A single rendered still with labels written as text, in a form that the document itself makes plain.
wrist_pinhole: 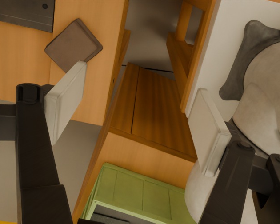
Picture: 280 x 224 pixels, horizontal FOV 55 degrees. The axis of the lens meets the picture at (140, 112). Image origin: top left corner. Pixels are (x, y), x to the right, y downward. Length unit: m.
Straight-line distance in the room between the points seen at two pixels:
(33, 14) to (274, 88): 0.48
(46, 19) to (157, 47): 0.97
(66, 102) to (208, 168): 0.09
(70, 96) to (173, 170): 0.73
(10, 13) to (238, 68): 0.49
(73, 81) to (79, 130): 1.59
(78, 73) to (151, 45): 1.34
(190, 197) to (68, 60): 0.38
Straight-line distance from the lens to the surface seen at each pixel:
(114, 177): 0.83
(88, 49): 0.58
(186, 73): 0.78
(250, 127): 0.49
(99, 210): 0.92
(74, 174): 1.97
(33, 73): 0.69
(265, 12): 0.64
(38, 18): 0.63
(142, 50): 1.52
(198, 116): 0.19
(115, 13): 0.59
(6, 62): 0.71
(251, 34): 0.62
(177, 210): 0.84
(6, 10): 0.65
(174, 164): 0.86
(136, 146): 0.82
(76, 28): 0.58
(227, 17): 0.62
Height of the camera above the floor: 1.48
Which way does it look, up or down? 64 degrees down
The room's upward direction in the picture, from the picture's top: 176 degrees counter-clockwise
